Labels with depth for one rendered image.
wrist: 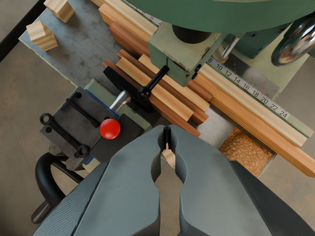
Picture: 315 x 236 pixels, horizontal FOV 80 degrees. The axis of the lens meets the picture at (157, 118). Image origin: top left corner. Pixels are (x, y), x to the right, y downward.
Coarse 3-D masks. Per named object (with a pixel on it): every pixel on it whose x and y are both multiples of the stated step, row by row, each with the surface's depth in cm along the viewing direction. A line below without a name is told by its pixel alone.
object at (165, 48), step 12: (168, 24) 24; (156, 36) 24; (168, 36) 24; (216, 36) 24; (156, 48) 24; (168, 48) 24; (180, 48) 24; (192, 48) 24; (204, 48) 24; (216, 48) 30; (156, 60) 28; (168, 60) 24; (180, 60) 23; (192, 60) 23; (204, 60) 28; (168, 72) 28; (180, 72) 25; (192, 72) 25; (180, 84) 29
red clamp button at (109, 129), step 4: (108, 120) 28; (112, 120) 28; (104, 124) 27; (108, 124) 27; (112, 124) 27; (116, 124) 27; (100, 128) 28; (104, 128) 27; (108, 128) 27; (112, 128) 27; (116, 128) 27; (100, 132) 28; (104, 132) 27; (108, 132) 27; (112, 132) 27; (116, 132) 27; (104, 136) 27; (108, 136) 27; (112, 136) 27; (116, 136) 27
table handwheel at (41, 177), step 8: (48, 152) 45; (40, 160) 40; (48, 160) 41; (56, 160) 46; (64, 160) 51; (40, 168) 38; (48, 168) 39; (64, 168) 46; (40, 176) 36; (48, 176) 36; (72, 176) 46; (80, 176) 47; (40, 184) 35; (48, 184) 35; (56, 184) 36; (48, 192) 34; (56, 192) 34; (48, 200) 34; (56, 200) 33
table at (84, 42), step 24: (72, 0) 44; (48, 24) 43; (72, 24) 43; (96, 24) 43; (72, 48) 42; (96, 48) 42; (120, 48) 42; (72, 72) 42; (96, 72) 42; (192, 120) 39; (216, 120) 39; (216, 144) 39; (264, 144) 38; (264, 168) 38
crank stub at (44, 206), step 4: (44, 204) 36; (48, 204) 36; (40, 208) 35; (44, 208) 35; (48, 208) 36; (36, 212) 35; (40, 212) 35; (44, 212) 35; (48, 212) 36; (32, 216) 35; (36, 216) 35; (40, 216) 35; (44, 216) 36; (32, 220) 35; (36, 220) 35; (40, 220) 35
